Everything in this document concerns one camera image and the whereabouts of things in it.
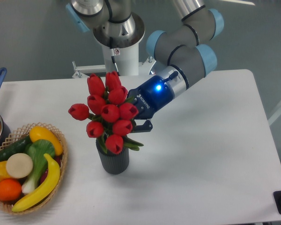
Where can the dark grey ribbed vase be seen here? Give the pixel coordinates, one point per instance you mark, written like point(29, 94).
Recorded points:
point(112, 163)

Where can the green bok choy toy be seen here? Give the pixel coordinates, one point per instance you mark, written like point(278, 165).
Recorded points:
point(36, 152)

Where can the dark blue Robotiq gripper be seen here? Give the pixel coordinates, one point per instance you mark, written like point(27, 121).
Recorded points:
point(149, 98)

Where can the orange plastic fruit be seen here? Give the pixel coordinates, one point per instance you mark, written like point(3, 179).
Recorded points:
point(10, 190)

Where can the red tulip bouquet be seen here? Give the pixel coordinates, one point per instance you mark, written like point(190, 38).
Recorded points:
point(111, 114)

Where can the yellow squash toy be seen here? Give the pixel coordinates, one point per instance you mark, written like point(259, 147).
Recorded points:
point(42, 133)

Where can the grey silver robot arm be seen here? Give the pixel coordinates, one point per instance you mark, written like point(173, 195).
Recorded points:
point(184, 53)

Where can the beige round disc toy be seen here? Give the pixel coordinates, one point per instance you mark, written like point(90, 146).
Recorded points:
point(19, 165)

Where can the yellow plastic banana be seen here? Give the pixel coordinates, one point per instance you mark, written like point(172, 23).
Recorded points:
point(43, 190)

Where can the red plastic fruit in basket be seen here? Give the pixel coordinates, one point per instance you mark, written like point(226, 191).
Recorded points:
point(58, 159)

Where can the dark green cucumber toy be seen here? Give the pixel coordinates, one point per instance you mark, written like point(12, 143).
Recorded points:
point(14, 148)

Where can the woven wicker basket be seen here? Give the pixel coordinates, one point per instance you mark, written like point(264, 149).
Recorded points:
point(21, 133)

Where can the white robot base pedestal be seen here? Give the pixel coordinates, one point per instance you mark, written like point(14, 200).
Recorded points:
point(124, 60)

